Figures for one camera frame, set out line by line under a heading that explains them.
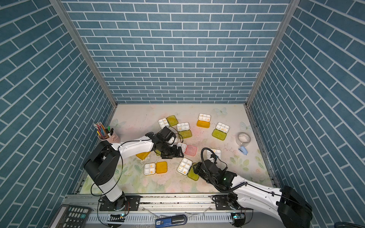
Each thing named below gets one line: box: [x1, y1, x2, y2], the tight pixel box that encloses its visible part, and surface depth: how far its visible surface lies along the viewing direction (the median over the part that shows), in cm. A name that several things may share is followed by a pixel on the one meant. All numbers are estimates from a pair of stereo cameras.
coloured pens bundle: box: [93, 121, 114, 140], surface depth 90 cm
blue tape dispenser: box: [238, 145, 249, 156], surface depth 93 cm
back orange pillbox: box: [196, 113, 212, 129], surface depth 112 cm
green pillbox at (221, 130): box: [211, 122, 231, 141], surface depth 106 cm
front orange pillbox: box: [143, 161, 168, 176], surface depth 87 cm
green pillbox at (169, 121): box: [157, 114, 179, 130], surface depth 110 cm
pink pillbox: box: [184, 144, 198, 157], surface depth 96 cm
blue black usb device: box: [154, 214, 188, 228], surface depth 67 cm
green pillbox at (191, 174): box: [187, 162, 200, 181], surface depth 85 cm
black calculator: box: [50, 204, 92, 228], surface depth 69 cm
